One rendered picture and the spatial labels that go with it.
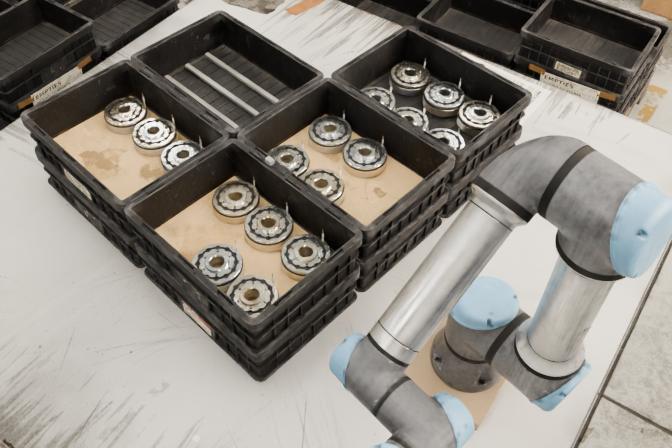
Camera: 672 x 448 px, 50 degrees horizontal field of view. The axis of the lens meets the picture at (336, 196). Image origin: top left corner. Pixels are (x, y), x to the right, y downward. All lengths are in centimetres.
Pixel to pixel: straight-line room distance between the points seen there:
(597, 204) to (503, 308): 41
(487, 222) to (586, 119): 114
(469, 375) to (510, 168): 56
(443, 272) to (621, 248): 24
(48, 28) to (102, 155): 114
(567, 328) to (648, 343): 142
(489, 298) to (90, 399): 80
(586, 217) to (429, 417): 34
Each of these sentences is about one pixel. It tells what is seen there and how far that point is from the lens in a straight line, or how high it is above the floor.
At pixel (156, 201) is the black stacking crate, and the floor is 90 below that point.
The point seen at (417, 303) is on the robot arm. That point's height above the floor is 118.
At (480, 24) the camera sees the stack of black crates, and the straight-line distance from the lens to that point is 297.
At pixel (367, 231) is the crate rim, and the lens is 142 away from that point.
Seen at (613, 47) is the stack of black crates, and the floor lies 49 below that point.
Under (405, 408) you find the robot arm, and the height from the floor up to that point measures 110.
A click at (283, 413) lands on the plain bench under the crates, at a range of 147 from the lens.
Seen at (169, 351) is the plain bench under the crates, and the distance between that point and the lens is 156.
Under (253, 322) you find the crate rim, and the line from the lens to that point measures 130.
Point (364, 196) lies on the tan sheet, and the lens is 161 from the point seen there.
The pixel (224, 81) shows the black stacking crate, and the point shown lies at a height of 83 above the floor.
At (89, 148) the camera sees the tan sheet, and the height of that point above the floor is 83.
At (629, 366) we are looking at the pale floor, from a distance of 251.
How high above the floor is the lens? 203
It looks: 48 degrees down
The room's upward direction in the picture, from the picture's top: 2 degrees clockwise
